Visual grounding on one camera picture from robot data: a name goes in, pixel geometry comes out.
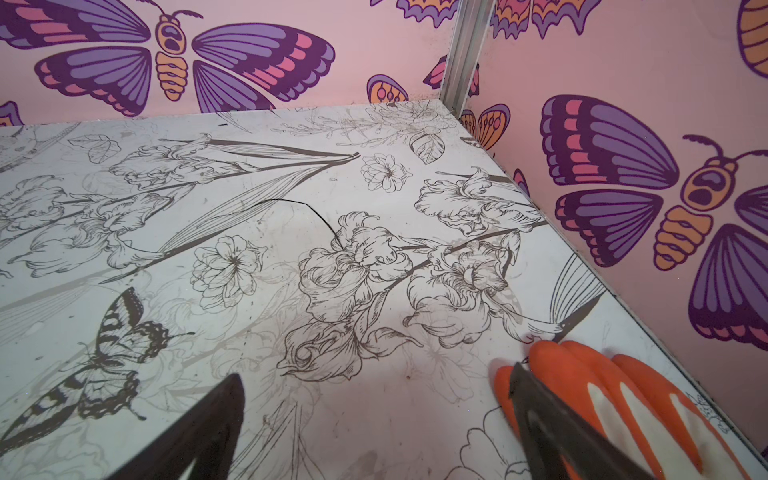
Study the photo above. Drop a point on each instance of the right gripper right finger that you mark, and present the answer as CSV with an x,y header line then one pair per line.
x,y
557,442

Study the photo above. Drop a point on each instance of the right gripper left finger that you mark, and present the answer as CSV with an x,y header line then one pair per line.
x,y
201,443

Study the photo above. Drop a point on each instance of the orange and white garden glove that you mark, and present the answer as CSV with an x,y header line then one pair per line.
x,y
635,408

